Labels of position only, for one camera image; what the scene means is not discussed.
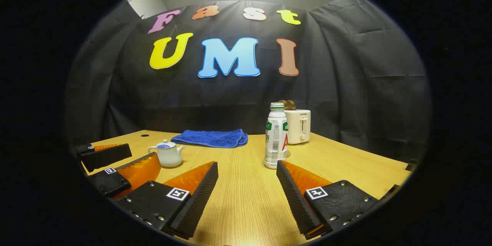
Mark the blue towel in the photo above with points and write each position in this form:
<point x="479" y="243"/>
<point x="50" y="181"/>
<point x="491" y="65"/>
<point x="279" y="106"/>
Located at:
<point x="211" y="138"/>

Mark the white plastic water bottle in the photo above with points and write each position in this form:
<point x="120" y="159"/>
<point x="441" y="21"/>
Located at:
<point x="275" y="138"/>

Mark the white teacup with spout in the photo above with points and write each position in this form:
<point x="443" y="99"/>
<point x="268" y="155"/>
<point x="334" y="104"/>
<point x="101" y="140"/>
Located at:
<point x="169" y="158"/>

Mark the black backdrop cloth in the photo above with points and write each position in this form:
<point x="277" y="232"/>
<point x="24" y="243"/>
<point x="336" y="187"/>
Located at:
<point x="346" y="84"/>

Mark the white toaster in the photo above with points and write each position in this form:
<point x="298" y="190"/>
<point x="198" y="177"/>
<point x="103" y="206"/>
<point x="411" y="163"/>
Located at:
<point x="298" y="127"/>

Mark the brown bread slices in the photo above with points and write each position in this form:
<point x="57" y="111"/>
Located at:
<point x="288" y="104"/>

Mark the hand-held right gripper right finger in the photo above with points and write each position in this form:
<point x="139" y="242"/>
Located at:
<point x="294" y="196"/>

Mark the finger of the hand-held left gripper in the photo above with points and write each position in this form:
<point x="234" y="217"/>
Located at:
<point x="111" y="182"/>
<point x="105" y="156"/>

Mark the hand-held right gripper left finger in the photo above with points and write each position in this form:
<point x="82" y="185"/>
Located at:
<point x="200" y="196"/>

